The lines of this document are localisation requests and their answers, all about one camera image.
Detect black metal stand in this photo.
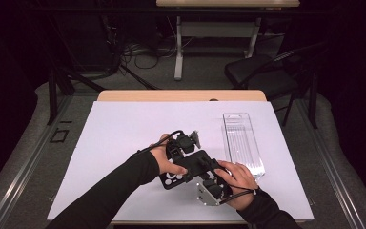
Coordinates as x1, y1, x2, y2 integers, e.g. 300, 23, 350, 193
46, 66, 106, 126

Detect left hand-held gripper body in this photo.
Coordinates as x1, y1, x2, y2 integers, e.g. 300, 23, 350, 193
166, 130, 202, 161

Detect black chair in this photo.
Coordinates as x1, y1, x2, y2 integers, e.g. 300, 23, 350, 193
224, 41, 328, 128

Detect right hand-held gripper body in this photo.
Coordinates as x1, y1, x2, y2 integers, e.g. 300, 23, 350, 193
195, 176, 234, 207

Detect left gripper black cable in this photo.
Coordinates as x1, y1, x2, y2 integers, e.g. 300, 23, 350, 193
137, 129, 185, 156

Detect black floor cables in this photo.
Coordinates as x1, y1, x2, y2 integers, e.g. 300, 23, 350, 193
120, 41, 179, 70

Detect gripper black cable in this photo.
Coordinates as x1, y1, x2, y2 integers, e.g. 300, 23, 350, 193
218, 188, 257, 204
137, 129, 185, 156

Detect metal floor rail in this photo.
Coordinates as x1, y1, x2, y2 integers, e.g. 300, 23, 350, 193
294, 94, 366, 229
0, 94, 74, 229

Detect clear plastic tray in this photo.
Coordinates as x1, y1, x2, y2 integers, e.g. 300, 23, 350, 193
222, 112, 266, 179

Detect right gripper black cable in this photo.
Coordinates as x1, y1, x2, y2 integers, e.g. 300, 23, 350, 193
218, 188, 257, 204

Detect person's left hand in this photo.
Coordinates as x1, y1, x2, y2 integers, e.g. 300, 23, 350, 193
150, 133, 189, 176

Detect person's right hand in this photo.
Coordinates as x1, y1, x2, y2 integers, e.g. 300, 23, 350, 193
213, 160, 259, 212

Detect white-legged desk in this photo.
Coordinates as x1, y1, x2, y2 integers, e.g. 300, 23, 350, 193
155, 0, 300, 81

